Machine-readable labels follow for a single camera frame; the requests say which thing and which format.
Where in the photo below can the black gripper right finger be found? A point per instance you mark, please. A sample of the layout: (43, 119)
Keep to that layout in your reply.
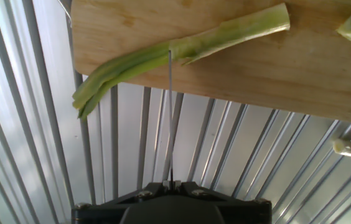
(250, 214)

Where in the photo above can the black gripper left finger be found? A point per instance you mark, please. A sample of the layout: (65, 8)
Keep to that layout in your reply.
(94, 214)

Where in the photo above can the steel cleaver knife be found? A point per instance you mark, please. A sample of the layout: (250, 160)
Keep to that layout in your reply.
(170, 140)

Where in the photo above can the wooden cutting board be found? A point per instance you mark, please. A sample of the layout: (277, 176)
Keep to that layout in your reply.
(256, 77)

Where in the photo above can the long scallion with green top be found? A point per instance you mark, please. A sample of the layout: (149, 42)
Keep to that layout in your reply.
(225, 34)

